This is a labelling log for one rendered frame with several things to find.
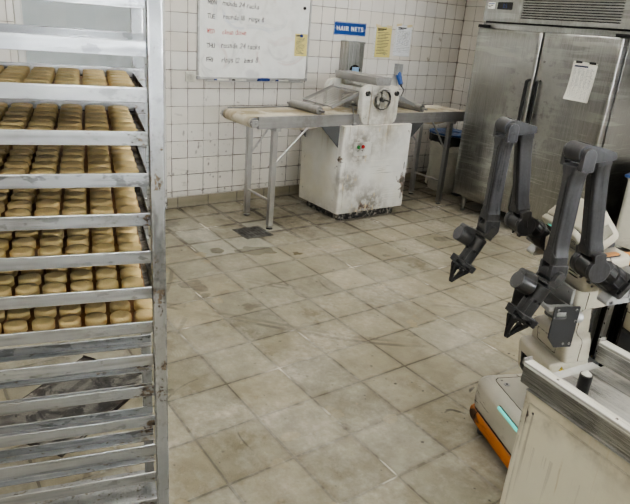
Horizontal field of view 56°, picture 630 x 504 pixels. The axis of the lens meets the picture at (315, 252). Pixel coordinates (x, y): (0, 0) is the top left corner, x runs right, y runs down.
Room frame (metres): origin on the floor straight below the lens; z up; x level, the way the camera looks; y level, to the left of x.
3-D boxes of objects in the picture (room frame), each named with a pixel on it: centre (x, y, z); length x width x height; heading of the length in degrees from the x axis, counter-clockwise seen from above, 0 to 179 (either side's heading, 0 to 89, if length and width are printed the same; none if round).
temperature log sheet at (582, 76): (4.94, -1.98, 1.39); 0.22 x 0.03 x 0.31; 37
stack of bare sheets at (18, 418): (2.21, 1.02, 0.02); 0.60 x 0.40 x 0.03; 161
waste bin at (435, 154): (6.69, -1.43, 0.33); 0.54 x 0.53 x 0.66; 37
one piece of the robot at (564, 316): (2.01, -0.87, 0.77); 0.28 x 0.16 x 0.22; 14
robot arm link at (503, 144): (2.18, -0.65, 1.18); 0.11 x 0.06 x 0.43; 13
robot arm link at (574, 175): (1.76, -0.75, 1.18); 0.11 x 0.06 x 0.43; 14
